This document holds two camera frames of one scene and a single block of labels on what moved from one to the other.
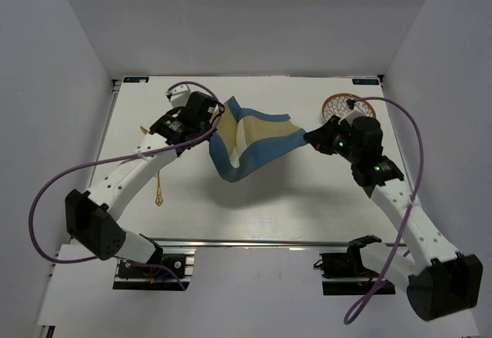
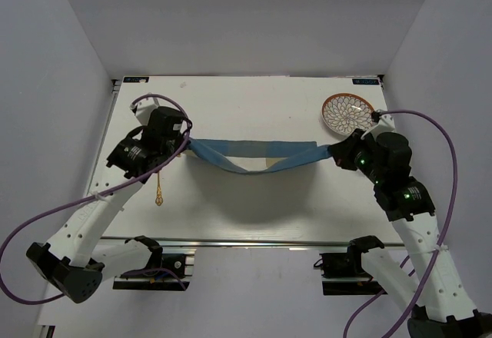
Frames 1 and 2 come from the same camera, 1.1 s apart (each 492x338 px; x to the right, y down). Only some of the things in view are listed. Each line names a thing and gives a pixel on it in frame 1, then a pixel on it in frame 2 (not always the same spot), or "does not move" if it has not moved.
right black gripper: [320, 137] to [343, 150]
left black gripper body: [207, 127] to [167, 150]
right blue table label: [365, 81] does not move
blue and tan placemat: [244, 136] to [278, 154]
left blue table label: [135, 79] does not move
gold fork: [159, 198] does not move
